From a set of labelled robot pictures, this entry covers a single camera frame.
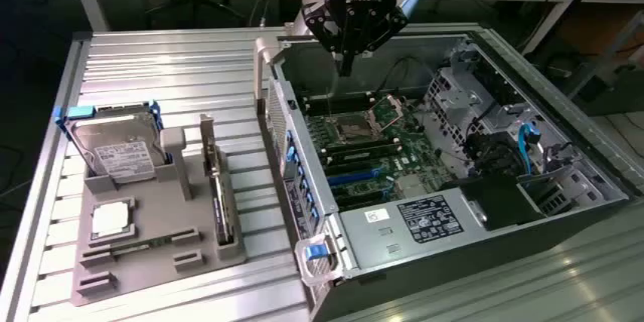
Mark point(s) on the blue expansion slot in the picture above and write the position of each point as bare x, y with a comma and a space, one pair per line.
354, 177

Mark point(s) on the metal disk bay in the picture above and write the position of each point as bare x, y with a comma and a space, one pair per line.
593, 186

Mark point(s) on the black case latch knob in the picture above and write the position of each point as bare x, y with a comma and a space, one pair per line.
292, 105

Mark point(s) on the RAM stick with black label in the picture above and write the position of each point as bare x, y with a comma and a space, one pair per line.
358, 152

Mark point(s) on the black graphics card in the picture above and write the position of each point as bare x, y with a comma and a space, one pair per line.
221, 201

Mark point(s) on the silver chipset heatsink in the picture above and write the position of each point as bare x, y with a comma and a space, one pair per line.
412, 186

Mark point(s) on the green motherboard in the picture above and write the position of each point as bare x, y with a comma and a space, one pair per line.
412, 148

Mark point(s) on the hard disk in blue caddy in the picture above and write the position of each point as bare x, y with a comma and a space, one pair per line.
120, 148

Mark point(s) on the long black expansion slot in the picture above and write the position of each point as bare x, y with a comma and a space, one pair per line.
357, 165
358, 197

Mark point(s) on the open black PC case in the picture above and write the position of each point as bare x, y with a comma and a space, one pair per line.
502, 261

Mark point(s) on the dark grey box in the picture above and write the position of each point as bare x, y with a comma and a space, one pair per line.
613, 92

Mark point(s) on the metal socket cover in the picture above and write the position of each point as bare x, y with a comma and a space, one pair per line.
386, 111

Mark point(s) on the silver CPU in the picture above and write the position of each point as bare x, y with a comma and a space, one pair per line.
110, 220

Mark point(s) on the grey power supply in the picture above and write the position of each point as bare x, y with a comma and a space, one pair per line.
377, 239

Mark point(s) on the silver drive cage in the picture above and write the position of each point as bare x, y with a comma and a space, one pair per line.
452, 99

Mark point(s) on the blue card retention clip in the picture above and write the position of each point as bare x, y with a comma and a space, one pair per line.
301, 172
309, 198
289, 156
305, 185
289, 138
313, 211

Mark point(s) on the thin metal locking lever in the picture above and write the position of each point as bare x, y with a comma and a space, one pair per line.
329, 103

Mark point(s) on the green RAM stick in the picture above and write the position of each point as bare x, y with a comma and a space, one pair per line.
140, 244

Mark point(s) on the grey plastic parts rack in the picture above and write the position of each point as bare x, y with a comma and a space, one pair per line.
150, 261

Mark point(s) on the black plastic air duct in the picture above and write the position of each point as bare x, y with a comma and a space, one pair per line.
493, 197

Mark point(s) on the CPU socket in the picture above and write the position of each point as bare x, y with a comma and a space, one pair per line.
352, 126

